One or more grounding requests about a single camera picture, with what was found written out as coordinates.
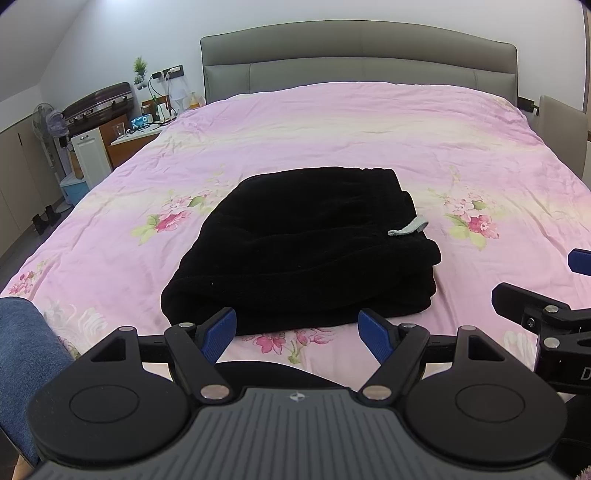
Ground light blue plastic bin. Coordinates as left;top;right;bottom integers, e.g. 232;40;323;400
59;174;89;207

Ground grey chair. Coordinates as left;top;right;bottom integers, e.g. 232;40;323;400
536;95;591;181

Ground black pants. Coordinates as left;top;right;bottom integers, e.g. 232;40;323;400
161;167;441;337

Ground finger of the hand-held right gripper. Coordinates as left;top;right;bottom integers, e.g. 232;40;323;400
569;248;591;274
491;282;591;356

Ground brown suitcase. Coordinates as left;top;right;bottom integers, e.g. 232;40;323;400
61;82;136;126

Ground grey upholstered bed headboard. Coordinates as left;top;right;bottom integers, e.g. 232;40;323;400
200;20;518;106

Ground beige wardrobe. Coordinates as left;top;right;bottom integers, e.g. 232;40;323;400
0;121;63;261

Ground pink floral blanket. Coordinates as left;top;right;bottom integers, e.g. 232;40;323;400
0;82;591;384

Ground standing electric fan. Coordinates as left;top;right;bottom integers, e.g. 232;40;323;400
31;102;71;214

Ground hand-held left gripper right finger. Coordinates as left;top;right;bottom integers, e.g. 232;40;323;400
358;308;525;402

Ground black boots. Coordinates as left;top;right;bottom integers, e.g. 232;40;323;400
31;205;62;237

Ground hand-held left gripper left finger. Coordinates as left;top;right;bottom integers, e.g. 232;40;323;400
78;307;237;402

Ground person's leg in blue jeans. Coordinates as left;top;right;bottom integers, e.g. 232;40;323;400
0;296;80;464

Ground wooden nightstand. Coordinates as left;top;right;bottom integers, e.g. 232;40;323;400
110;117;164;169

